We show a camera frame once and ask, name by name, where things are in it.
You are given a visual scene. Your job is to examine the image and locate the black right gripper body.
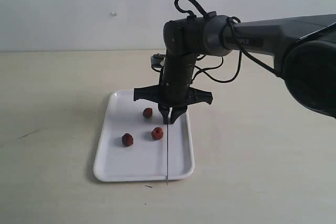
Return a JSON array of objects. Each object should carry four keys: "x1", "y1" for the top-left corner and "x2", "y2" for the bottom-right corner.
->
[{"x1": 133, "y1": 54, "x2": 212, "y2": 108}]

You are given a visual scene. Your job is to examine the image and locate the thin metal skewer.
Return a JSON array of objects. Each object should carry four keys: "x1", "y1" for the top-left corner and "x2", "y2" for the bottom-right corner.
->
[{"x1": 166, "y1": 123, "x2": 169, "y2": 186}]

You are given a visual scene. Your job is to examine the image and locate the dark red fruit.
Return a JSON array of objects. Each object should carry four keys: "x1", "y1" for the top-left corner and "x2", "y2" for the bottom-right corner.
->
[{"x1": 122, "y1": 133, "x2": 134, "y2": 147}]

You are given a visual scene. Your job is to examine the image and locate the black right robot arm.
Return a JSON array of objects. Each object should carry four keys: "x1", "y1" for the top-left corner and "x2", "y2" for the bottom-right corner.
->
[{"x1": 133, "y1": 13, "x2": 335, "y2": 124}]

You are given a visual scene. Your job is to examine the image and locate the white rectangular plastic tray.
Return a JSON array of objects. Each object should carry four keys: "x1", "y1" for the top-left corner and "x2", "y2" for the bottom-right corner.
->
[{"x1": 93, "y1": 90, "x2": 195, "y2": 182}]

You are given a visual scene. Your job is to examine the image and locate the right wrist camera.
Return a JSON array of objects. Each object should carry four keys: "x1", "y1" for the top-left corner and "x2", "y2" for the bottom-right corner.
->
[{"x1": 151, "y1": 54, "x2": 166, "y2": 72}]

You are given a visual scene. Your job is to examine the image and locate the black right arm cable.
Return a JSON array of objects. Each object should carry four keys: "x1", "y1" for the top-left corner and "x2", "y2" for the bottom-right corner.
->
[{"x1": 173, "y1": 0, "x2": 284, "y2": 82}]

